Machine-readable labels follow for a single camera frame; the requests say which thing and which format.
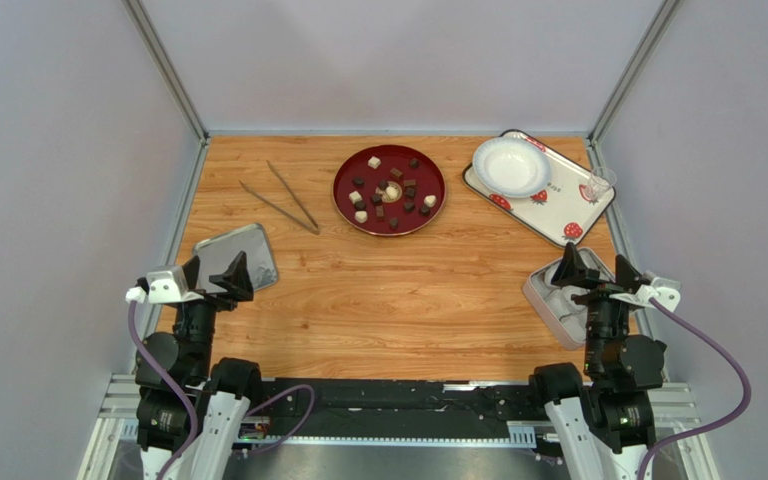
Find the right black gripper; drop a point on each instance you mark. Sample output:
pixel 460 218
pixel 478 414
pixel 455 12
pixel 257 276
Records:
pixel 597 295

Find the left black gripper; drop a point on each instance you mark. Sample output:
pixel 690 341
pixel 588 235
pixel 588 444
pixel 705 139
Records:
pixel 234 280

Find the square tin box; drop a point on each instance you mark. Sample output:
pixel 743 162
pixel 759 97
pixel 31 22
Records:
pixel 562 317

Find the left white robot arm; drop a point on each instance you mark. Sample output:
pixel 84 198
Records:
pixel 190 408

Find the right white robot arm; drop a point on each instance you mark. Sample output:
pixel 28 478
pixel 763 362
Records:
pixel 601 412

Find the silver tin lid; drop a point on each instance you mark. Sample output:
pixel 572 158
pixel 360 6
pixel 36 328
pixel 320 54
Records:
pixel 216 253

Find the strawberry pattern tray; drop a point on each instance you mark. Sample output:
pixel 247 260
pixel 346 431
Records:
pixel 563 210

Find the clear plastic cup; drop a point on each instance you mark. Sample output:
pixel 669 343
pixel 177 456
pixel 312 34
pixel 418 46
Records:
pixel 600 181

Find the white paper bowl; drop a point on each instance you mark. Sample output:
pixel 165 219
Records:
pixel 511 167

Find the red round tray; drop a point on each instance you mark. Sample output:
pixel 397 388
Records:
pixel 413 187

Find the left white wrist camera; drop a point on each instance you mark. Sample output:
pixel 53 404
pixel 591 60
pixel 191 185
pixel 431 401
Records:
pixel 167 285

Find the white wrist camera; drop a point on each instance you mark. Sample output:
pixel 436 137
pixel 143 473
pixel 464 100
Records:
pixel 167 285
pixel 662 290

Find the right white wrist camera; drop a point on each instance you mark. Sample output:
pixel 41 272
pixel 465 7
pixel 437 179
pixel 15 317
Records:
pixel 662 290

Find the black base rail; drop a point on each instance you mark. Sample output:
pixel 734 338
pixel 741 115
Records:
pixel 403 409

